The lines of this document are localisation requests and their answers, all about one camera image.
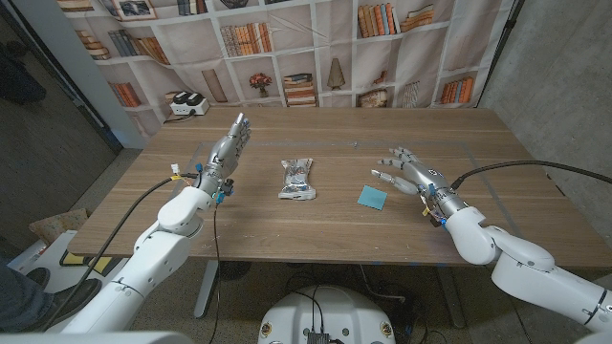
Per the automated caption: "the white table leg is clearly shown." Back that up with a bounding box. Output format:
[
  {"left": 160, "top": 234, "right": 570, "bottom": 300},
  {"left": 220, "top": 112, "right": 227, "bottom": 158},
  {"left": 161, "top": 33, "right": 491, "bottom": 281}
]
[
  {"left": 193, "top": 260, "right": 220, "bottom": 320},
  {"left": 434, "top": 266, "right": 468, "bottom": 330}
]

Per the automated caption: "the patterned beige cushion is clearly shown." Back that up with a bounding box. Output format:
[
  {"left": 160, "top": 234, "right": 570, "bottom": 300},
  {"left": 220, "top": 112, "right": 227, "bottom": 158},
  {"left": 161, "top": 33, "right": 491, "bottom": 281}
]
[{"left": 28, "top": 207, "right": 90, "bottom": 247}]

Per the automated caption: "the black backdrop stand pole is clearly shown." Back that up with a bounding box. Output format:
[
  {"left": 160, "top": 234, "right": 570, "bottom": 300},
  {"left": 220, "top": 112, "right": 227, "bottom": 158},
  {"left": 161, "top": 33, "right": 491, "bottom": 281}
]
[{"left": 475, "top": 0, "right": 526, "bottom": 109}]

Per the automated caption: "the person's leg with dark shoes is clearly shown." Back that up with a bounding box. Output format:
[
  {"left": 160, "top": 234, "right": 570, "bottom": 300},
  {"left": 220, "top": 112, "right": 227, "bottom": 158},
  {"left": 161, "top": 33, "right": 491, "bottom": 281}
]
[{"left": 0, "top": 260, "right": 102, "bottom": 334}]

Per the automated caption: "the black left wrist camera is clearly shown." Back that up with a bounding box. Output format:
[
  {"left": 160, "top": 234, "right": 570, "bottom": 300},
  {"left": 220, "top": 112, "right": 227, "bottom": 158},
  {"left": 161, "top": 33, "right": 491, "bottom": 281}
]
[{"left": 213, "top": 178, "right": 236, "bottom": 205}]

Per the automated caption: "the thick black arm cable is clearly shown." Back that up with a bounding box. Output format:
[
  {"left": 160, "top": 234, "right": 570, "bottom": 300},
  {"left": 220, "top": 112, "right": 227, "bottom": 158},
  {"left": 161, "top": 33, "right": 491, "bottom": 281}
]
[
  {"left": 450, "top": 160, "right": 612, "bottom": 191},
  {"left": 41, "top": 173, "right": 200, "bottom": 332}
]

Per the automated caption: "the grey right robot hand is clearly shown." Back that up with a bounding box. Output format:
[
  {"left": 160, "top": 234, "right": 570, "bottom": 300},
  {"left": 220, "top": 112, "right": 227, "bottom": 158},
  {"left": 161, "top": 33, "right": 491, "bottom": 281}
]
[{"left": 371, "top": 146, "right": 469, "bottom": 219}]

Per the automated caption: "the white and yellow floor board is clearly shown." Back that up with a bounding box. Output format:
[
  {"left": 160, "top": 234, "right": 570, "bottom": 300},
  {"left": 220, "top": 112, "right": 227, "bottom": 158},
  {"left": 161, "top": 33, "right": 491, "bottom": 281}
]
[{"left": 9, "top": 229, "right": 130, "bottom": 292}]

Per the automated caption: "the printed bookshelf backdrop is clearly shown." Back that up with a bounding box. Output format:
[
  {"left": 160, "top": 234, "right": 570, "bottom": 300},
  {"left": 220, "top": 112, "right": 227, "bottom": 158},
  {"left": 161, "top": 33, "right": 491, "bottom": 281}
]
[{"left": 55, "top": 0, "right": 515, "bottom": 138}]

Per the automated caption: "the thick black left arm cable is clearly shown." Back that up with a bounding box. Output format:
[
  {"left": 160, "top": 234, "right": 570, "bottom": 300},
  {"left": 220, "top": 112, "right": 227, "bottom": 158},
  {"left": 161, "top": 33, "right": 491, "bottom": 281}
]
[{"left": 41, "top": 173, "right": 200, "bottom": 332}]

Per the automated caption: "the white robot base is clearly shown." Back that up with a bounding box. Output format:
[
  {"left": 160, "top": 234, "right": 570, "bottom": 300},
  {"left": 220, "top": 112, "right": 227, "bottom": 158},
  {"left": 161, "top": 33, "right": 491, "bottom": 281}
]
[{"left": 257, "top": 285, "right": 397, "bottom": 344}]

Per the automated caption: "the silver snack package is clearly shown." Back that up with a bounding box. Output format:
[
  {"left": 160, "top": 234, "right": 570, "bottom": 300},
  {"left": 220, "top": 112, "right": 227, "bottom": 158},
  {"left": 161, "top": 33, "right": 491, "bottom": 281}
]
[{"left": 278, "top": 158, "right": 317, "bottom": 202}]

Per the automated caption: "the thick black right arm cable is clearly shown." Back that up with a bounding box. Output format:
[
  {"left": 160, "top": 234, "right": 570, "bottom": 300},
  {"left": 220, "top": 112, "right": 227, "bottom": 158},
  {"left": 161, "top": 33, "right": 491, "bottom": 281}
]
[{"left": 450, "top": 160, "right": 612, "bottom": 191}]

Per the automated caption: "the white charger with black batteries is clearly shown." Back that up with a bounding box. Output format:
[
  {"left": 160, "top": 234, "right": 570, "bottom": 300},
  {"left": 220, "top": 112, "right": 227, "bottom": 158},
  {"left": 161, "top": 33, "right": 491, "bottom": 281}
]
[{"left": 169, "top": 91, "right": 210, "bottom": 117}]

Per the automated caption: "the thin black hanging cable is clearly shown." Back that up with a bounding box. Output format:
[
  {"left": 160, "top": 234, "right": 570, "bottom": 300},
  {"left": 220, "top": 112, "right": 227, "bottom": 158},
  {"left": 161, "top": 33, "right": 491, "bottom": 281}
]
[{"left": 208, "top": 203, "right": 222, "bottom": 344}]

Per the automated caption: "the blue square sponge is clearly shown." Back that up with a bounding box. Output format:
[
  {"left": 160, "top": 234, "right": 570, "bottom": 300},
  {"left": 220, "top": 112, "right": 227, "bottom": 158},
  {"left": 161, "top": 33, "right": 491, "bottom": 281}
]
[{"left": 357, "top": 184, "right": 389, "bottom": 211}]

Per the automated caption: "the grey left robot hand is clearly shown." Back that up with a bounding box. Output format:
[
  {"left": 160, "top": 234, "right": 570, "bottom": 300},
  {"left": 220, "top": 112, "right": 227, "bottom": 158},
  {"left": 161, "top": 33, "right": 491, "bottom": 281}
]
[{"left": 197, "top": 113, "right": 252, "bottom": 197}]

